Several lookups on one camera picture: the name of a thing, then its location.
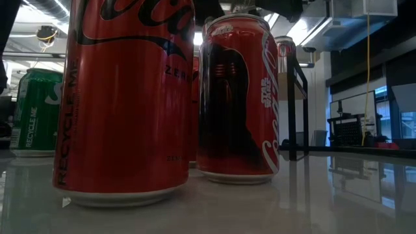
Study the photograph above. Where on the red Coke Zero can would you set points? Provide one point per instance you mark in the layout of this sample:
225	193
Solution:
194	123
123	113

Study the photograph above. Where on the green Sprite can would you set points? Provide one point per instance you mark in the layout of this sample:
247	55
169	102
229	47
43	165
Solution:
35	113

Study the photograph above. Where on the grey waste bin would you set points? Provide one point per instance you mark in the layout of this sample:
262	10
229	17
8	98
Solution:
320	138

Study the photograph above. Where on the small red box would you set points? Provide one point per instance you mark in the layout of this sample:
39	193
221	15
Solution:
386	145

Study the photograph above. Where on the light wooden table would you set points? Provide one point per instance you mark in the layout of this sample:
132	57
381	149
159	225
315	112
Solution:
357	150

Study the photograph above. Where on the red Coca-Cola can dark figure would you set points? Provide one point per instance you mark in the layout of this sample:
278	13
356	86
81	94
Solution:
239	113

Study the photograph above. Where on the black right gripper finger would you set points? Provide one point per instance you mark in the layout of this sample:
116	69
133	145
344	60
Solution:
208	9

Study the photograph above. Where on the black round camera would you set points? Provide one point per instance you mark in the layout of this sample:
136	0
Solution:
47	34

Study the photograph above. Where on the black pegboard cart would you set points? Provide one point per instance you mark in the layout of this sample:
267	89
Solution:
349	130

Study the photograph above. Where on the wooden shelf rack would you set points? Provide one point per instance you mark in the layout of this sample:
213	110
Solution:
291	130

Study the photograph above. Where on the silver Diet Coke can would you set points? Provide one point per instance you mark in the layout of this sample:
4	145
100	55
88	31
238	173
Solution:
283	55

